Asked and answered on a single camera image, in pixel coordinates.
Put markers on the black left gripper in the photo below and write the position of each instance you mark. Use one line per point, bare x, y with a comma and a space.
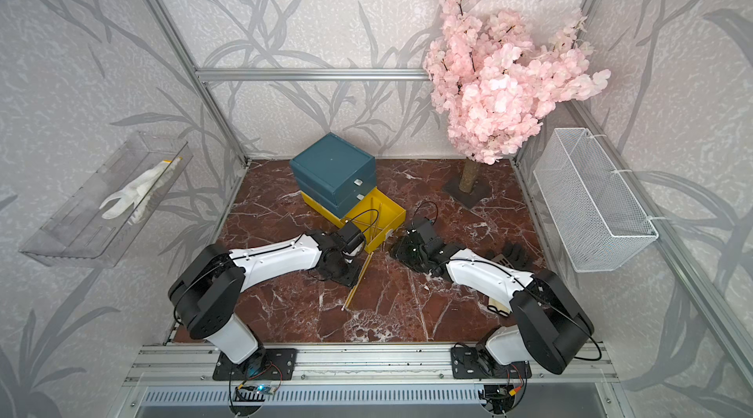
348, 282

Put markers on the aluminium front rail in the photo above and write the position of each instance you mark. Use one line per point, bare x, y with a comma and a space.
316, 364

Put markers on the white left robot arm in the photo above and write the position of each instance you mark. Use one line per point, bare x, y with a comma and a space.
205, 295

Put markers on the pink artificial blossom tree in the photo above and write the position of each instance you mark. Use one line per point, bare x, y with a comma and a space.
496, 86

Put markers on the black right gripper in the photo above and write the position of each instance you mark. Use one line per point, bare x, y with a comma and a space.
399, 246

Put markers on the white wire mesh basket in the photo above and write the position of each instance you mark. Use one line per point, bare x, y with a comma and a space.
598, 217

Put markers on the teal drawer cabinet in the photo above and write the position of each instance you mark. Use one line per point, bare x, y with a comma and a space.
335, 173

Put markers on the yellow drawer cabinet base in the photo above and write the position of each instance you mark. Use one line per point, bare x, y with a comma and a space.
322, 210

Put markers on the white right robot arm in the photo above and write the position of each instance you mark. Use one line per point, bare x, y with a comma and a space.
550, 325

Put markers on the yellow pull-out drawer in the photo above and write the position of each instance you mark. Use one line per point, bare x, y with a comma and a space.
378, 217

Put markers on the black glove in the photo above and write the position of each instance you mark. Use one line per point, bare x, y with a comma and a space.
515, 256

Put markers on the clear plastic wall tray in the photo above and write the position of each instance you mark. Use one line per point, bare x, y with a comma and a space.
96, 226

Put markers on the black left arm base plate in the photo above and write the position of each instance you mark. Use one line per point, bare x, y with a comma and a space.
276, 364

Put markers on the white work glove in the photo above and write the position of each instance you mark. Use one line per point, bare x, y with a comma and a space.
136, 195

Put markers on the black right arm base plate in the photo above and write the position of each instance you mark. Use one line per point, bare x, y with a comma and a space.
477, 363

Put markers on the brown slotted spatula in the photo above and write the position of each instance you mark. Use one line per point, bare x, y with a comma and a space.
503, 260

